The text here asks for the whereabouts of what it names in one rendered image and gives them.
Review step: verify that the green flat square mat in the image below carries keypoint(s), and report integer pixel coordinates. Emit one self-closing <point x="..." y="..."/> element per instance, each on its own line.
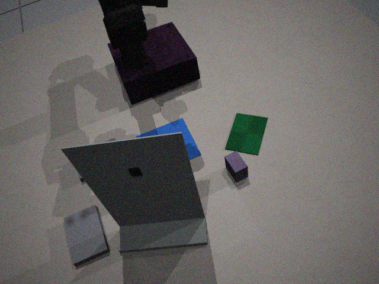
<point x="247" y="133"/>

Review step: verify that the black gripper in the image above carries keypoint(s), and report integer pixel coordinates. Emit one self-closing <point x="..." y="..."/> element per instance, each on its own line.
<point x="122" y="19"/>

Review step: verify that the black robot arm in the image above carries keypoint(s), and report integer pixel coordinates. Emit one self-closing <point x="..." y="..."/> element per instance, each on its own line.
<point x="127" y="64"/>

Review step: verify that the purple rectangular block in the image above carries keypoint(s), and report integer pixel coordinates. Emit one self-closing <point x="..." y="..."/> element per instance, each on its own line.
<point x="236" y="166"/>

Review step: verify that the blue square zone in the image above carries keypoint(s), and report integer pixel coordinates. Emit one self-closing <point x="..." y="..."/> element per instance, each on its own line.
<point x="175" y="127"/>

